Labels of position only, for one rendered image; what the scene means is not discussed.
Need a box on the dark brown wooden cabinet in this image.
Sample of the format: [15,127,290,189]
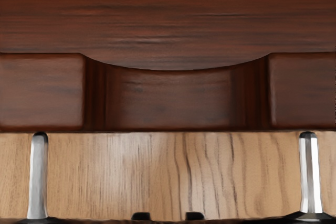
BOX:
[0,0,336,224]

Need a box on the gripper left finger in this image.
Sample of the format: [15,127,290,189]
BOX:
[130,211,152,221]

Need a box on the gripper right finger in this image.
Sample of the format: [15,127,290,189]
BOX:
[185,211,206,221]

